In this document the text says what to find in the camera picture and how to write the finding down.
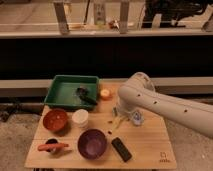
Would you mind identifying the yellow banana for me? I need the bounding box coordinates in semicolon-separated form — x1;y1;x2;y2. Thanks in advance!
112;107;128;130

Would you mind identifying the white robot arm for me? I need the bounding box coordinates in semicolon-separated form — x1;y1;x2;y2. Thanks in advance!
117;72;213;139

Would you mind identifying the green plastic tray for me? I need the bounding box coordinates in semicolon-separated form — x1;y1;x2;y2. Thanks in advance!
44;75;99;110

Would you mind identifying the orange round fruit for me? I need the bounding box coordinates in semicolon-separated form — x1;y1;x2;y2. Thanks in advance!
100;89;111;100

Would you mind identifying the black ladle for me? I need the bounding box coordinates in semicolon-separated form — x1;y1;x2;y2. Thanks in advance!
76;87;97;105

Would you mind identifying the white cup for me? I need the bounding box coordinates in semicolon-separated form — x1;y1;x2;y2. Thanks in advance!
72;109;89;128

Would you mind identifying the purple bowl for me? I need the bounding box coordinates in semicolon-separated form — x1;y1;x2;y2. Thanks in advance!
77;129;107;160

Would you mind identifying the red bowl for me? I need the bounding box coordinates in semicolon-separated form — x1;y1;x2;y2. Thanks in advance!
43;108;68;132

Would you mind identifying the black rectangular block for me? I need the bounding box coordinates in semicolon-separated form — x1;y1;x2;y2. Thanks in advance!
111;137;132;162

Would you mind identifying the small black cup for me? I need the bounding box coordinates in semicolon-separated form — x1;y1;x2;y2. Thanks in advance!
45;138;58;153

